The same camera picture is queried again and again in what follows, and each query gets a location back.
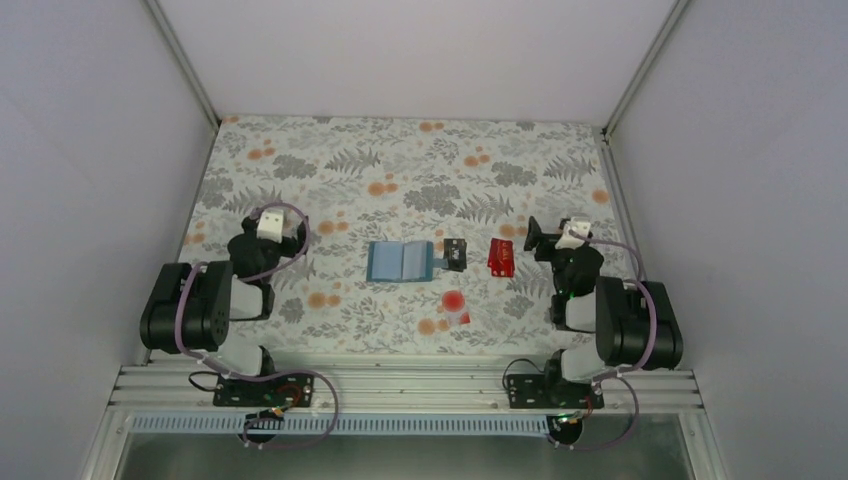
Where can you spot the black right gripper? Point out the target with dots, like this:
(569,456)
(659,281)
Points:
(535,235)

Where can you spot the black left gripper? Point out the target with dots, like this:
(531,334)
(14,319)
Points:
(301,241)

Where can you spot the red credit card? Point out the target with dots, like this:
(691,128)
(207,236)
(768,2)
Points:
(501,258)

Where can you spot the black credit card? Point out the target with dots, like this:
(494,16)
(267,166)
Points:
(454,254)

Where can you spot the white card with red circle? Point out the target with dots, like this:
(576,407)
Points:
(455,308)

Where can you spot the blue card holder wallet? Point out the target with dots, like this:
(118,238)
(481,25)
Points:
(402,262)

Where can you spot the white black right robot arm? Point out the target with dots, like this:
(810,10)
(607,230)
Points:
(632,323)

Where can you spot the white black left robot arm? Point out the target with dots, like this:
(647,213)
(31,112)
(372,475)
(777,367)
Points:
(190,308)

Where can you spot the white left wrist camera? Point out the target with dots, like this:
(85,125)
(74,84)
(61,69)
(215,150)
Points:
(271,224)

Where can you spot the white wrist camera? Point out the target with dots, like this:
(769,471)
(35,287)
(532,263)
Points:
(575,232)
(271,224)

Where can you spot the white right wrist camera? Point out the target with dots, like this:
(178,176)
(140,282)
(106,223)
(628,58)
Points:
(575,232)

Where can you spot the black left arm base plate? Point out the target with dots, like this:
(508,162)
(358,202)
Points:
(293,390)

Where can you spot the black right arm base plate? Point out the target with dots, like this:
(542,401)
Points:
(536,391)

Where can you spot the aluminium rail base frame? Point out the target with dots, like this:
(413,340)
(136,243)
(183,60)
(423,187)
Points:
(394,383)

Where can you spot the white slotted cable duct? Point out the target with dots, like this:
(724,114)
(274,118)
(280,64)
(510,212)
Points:
(347,424)

